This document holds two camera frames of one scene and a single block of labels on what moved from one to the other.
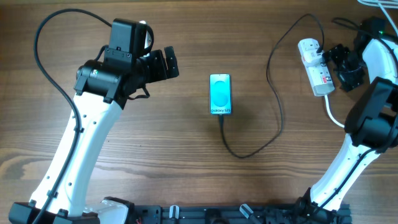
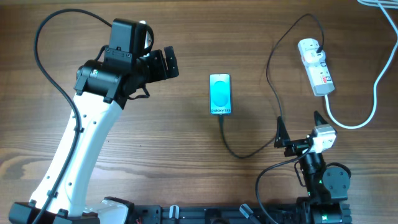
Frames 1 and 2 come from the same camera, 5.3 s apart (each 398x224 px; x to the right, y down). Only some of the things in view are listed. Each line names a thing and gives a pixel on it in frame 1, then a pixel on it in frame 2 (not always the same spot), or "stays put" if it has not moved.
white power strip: [319, 74] stays put
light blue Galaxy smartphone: [220, 94] stays put
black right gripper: [347, 80] → [283, 140]
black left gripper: [160, 71] stays put
